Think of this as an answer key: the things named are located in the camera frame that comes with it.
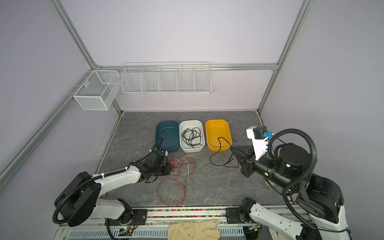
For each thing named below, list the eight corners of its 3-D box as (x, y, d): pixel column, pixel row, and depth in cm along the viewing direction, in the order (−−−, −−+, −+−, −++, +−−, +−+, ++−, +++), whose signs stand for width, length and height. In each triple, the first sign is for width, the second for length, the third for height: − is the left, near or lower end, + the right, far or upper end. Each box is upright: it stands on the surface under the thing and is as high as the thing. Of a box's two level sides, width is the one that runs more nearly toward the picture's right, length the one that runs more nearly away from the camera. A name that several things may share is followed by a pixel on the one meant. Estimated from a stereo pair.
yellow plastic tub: (206, 152, 100) (207, 146, 95) (205, 125, 115) (205, 119, 109) (231, 152, 100) (232, 146, 94) (226, 125, 115) (228, 119, 109)
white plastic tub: (178, 153, 99) (176, 148, 94) (180, 125, 115) (179, 119, 110) (205, 152, 99) (205, 147, 94) (204, 125, 115) (204, 119, 109)
